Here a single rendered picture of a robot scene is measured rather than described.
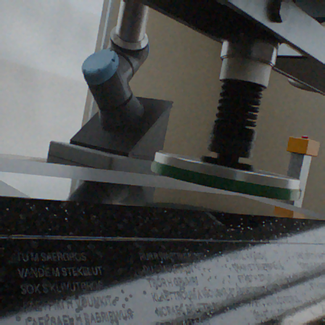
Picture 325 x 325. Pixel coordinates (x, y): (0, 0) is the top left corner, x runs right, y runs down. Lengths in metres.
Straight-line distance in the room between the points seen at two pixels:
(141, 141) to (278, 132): 6.50
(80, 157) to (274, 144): 6.59
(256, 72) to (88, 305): 0.39
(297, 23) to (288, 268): 0.33
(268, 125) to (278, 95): 0.56
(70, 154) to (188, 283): 1.35
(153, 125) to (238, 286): 1.29
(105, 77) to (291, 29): 1.12
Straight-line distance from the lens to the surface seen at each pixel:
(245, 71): 0.64
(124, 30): 1.76
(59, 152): 1.83
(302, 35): 0.68
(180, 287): 0.46
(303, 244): 0.64
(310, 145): 2.44
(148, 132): 1.73
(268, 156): 8.14
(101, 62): 1.71
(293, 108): 8.06
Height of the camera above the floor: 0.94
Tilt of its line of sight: 3 degrees down
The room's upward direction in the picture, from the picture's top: 11 degrees clockwise
